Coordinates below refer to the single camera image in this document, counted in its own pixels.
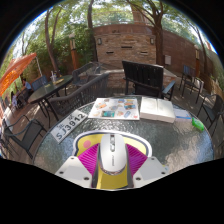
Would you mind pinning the blue patio chair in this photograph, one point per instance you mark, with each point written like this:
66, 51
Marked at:
39, 81

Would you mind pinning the person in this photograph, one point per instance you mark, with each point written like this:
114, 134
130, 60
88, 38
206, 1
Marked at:
14, 99
26, 85

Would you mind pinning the dark metal blue-backed chair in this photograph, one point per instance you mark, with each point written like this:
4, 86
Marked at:
189, 72

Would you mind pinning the black wall lamp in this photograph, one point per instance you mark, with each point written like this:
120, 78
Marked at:
152, 41
99, 41

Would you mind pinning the dark green patio table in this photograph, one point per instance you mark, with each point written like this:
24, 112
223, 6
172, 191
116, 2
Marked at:
50, 88

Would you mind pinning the slim leaning tree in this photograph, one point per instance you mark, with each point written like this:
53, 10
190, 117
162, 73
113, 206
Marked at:
49, 40

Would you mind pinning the thin blue white booklet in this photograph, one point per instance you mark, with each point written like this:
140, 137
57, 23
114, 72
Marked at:
182, 114

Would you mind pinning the dark wicker chair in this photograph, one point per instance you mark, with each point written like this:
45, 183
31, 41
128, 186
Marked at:
81, 70
80, 96

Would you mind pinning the orange lamp post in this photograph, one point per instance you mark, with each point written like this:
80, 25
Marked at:
74, 53

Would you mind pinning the white computer mouse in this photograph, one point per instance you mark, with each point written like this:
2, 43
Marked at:
112, 153

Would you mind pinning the black slatted-back chair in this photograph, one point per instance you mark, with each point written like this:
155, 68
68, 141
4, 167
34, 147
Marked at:
143, 76

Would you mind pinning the yellow duck-shaped mouse pad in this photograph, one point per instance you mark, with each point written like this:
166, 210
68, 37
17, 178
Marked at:
83, 139

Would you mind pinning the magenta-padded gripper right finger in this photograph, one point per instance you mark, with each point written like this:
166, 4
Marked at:
136, 160

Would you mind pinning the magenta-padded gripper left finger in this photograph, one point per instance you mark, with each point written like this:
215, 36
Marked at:
88, 160

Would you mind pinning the small green packet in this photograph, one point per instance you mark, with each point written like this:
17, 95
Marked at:
198, 124

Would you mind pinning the colourful picture sheet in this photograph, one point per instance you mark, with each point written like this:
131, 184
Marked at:
113, 108

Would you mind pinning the clear drink cup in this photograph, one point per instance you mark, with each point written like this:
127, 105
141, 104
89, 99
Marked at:
53, 78

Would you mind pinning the forked tree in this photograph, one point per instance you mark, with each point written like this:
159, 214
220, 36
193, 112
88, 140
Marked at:
159, 43

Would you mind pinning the white wall box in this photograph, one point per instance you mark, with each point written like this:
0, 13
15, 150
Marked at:
167, 60

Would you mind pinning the thick white book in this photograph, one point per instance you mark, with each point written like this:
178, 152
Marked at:
156, 109

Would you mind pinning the orange patio umbrella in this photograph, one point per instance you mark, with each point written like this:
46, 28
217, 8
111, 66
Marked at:
15, 70

